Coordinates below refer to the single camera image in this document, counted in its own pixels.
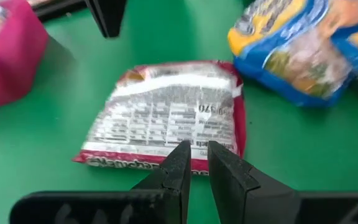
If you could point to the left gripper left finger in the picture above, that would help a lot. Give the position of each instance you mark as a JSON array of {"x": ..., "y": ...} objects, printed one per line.
[{"x": 104, "y": 208}]

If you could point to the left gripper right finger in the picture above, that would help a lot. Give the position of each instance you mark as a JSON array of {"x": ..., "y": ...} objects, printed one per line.
[{"x": 259, "y": 205}]

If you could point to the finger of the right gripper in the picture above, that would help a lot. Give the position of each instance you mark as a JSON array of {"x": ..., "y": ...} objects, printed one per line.
[{"x": 109, "y": 15}]

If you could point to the green table mat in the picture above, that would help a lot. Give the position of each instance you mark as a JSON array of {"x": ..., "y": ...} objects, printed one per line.
[{"x": 291, "y": 140}]

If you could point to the red plastic bin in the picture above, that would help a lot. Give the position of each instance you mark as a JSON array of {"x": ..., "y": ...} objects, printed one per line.
[{"x": 14, "y": 68}]

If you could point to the black aluminium table frame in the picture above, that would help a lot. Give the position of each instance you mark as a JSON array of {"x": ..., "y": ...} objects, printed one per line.
[{"x": 57, "y": 9}]

